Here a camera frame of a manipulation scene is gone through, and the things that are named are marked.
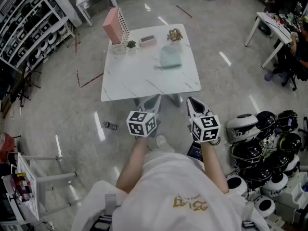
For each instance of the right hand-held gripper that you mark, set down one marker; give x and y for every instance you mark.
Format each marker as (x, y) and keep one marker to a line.
(207, 129)

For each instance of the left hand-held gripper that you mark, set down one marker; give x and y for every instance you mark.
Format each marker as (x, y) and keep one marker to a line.
(140, 125)

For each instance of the mint green towel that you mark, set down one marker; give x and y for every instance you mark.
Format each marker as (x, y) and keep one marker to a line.
(169, 58)

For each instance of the person's right forearm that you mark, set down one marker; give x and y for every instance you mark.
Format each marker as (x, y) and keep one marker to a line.
(214, 170)

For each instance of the person's left forearm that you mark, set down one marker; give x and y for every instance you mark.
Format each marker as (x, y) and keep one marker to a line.
(132, 165)

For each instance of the person's white shoe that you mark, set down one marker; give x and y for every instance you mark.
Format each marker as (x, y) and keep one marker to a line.
(163, 143)

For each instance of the black waist-worn device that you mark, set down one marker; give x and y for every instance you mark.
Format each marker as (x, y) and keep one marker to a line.
(195, 153)

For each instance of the small green succulent pot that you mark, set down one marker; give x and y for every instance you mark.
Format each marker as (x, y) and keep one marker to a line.
(131, 46)

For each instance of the pink digital clock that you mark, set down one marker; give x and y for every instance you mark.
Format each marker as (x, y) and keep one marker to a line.
(147, 40)

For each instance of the orange flower pot plant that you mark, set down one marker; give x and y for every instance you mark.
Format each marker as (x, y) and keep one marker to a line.
(175, 35)

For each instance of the white perforated file holder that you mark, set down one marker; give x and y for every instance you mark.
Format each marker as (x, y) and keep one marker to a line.
(124, 36)

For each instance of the pile of black white helmets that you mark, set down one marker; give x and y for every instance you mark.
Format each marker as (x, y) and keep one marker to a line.
(262, 153)

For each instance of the pink file box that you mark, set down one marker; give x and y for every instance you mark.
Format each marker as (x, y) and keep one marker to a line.
(111, 28)

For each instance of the person's white t-shirt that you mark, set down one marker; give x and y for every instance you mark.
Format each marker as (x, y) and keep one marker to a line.
(173, 191)

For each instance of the white desk with clutter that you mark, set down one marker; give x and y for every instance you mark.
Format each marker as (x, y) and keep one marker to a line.
(272, 28)

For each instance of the black tripod stand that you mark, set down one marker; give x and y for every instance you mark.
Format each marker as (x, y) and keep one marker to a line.
(22, 85)

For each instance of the white plastic drawer unit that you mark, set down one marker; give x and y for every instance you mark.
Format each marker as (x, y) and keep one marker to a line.
(293, 196)

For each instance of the white shelf rack with helmets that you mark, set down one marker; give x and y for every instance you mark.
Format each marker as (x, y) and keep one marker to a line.
(26, 25)

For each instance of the red cloth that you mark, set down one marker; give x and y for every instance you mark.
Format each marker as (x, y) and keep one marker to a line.
(6, 145)

